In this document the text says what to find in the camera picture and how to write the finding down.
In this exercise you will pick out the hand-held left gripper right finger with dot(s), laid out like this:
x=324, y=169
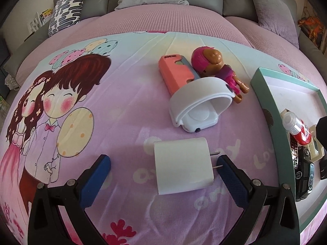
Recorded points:
x=232, y=181

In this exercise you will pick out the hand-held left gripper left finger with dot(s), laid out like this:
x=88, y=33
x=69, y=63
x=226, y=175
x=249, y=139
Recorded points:
x=94, y=181

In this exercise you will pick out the white wall charger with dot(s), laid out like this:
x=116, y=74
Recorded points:
x=181, y=166

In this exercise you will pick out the black toy car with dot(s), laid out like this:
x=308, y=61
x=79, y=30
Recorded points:
x=304, y=173

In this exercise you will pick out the teal cardboard box lid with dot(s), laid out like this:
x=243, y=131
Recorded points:
x=283, y=91

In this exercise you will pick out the printed cartoon blanket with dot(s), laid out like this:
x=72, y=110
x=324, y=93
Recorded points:
x=122, y=112

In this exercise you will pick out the red and white small bottle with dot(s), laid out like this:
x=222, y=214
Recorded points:
x=300, y=130

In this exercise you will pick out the cream hair claw clip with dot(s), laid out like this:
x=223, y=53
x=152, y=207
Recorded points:
x=315, y=153

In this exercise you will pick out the white smartwatch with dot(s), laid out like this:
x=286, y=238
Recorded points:
x=199, y=89

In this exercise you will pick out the salmon pink plastic case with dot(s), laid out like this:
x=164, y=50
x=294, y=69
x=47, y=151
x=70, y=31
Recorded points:
x=173, y=74

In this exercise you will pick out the pink helmet dog doll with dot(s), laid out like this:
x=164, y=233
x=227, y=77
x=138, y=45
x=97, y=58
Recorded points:
x=204, y=58

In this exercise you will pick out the white lace cloth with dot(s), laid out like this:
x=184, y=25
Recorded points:
x=11, y=81

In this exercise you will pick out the orange printed bag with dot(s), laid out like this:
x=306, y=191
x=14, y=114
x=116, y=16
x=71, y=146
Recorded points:
x=311, y=30

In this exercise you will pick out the picture books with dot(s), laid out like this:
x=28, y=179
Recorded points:
x=40, y=17

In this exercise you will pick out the black and white patterned cushion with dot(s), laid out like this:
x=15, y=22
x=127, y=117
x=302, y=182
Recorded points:
x=66, y=10

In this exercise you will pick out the pink sofa cover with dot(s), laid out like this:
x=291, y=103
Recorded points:
x=153, y=17

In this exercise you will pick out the purple cushion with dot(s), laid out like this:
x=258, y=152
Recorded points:
x=273, y=10

